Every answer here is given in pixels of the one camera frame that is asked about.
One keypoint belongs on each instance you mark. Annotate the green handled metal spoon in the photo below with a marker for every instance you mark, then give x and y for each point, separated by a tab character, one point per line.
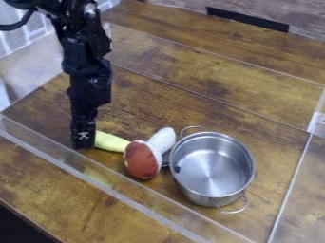
111	142

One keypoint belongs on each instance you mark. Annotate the stainless steel pot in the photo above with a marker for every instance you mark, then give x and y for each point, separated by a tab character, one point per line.
213	168

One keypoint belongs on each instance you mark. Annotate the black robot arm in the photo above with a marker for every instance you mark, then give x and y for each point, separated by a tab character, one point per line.
86	44

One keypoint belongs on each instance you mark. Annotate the clear acrylic barrier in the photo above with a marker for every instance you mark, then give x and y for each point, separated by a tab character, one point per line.
300	223
180	218

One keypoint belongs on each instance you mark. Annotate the clear acrylic corner bracket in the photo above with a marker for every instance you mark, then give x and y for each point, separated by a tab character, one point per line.
107	29

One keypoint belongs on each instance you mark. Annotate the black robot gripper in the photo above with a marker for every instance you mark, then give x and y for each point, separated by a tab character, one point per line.
89	92

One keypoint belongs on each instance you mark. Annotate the clear acrylic front barrier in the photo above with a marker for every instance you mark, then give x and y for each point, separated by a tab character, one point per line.
180	218

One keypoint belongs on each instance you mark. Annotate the brown plush mushroom toy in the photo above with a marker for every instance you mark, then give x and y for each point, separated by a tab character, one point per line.
144	155

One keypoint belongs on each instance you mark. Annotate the clear acrylic right barrier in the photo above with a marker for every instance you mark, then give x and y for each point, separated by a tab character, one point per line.
300	223

